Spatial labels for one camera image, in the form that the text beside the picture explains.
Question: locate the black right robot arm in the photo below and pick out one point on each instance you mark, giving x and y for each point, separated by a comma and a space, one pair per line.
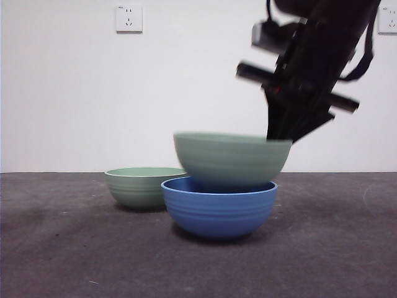
325, 46

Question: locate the blue ribbed bowl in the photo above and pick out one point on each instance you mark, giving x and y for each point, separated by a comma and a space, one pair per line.
217, 214

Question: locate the green ribbed bowl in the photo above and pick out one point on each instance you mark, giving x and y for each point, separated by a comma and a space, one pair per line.
133, 192
232, 161

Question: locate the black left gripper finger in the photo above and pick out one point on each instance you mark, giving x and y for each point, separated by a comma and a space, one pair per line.
279, 121

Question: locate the white wall socket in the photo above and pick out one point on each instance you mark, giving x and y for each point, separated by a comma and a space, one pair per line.
389, 21
129, 18

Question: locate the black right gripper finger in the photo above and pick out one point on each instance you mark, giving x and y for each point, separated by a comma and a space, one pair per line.
310, 124

